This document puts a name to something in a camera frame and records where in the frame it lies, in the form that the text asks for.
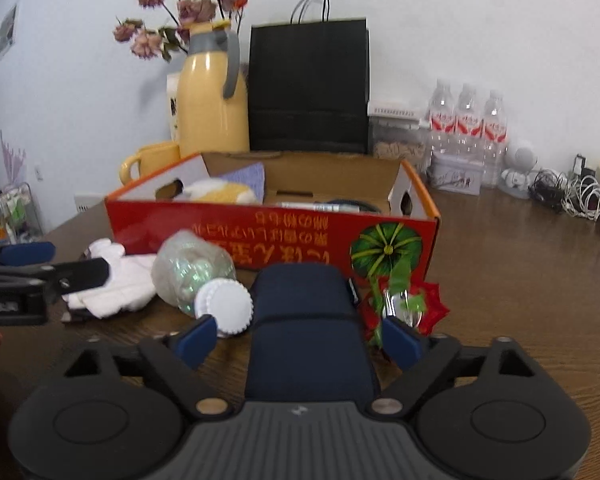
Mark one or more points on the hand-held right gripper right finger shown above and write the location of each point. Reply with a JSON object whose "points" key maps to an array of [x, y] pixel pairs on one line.
{"points": [[402, 342]]}

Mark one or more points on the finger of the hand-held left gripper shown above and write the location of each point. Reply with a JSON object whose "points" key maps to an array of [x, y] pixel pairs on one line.
{"points": [[27, 266], [80, 277]]}

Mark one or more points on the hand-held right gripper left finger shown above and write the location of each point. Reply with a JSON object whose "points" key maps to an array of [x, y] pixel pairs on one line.
{"points": [[197, 340]]}

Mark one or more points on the silver metal clip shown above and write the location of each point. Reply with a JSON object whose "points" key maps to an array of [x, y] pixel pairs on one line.
{"points": [[402, 310]]}

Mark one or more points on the white cloth glove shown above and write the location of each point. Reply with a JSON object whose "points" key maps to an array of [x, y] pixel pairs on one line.
{"points": [[125, 285]]}

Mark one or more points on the red artificial flower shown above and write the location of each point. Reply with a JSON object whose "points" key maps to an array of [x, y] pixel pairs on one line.
{"points": [[430, 305]]}

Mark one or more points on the clear plastic bottle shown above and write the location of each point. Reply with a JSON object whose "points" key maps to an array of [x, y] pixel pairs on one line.
{"points": [[185, 270]]}

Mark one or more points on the red cardboard box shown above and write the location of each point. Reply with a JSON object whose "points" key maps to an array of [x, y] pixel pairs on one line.
{"points": [[145, 230]]}

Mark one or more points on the black zip case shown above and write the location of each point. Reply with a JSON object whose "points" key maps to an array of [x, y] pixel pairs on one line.
{"points": [[305, 335]]}

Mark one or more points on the yellow plush toy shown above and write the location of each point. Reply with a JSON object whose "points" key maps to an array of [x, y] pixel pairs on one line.
{"points": [[220, 192]]}

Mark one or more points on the purple fabric pouch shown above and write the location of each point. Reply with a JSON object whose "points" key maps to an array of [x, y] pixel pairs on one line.
{"points": [[250, 175]]}

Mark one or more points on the yellow mug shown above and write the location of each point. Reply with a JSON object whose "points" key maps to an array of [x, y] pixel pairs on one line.
{"points": [[152, 160]]}

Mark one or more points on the grey printed tin box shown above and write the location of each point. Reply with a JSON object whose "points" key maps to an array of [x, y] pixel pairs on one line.
{"points": [[455, 175]]}

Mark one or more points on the white milk carton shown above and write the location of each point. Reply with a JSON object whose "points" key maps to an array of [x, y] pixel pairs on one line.
{"points": [[174, 110]]}

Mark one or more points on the clear jar of seeds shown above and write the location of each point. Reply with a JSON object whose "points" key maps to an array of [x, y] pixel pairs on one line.
{"points": [[397, 147]]}

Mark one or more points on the yellow thermos jug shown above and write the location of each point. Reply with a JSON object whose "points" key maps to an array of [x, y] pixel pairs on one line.
{"points": [[210, 110]]}

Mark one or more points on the white robot toy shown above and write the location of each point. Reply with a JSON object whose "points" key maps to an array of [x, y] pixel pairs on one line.
{"points": [[519, 165]]}

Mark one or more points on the small white flat box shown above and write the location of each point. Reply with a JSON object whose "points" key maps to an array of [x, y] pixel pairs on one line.
{"points": [[392, 110]]}

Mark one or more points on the black power adapter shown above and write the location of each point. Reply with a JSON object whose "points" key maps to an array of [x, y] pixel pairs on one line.
{"points": [[582, 165]]}

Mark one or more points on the black paper bag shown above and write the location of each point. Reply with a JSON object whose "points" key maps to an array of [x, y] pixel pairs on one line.
{"points": [[307, 90]]}

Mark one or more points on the dried rose bouquet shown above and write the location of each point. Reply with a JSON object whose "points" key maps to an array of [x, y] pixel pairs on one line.
{"points": [[195, 10]]}

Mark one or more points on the white wall panel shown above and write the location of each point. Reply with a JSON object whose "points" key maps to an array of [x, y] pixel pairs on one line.
{"points": [[87, 204]]}

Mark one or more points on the white wall outlet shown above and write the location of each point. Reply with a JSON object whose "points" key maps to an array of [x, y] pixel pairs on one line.
{"points": [[39, 173]]}

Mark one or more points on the purple flower wall sticker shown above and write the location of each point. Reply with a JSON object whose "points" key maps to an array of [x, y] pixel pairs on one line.
{"points": [[14, 160]]}

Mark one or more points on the wall poster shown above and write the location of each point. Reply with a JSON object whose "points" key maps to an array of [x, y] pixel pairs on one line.
{"points": [[8, 30]]}

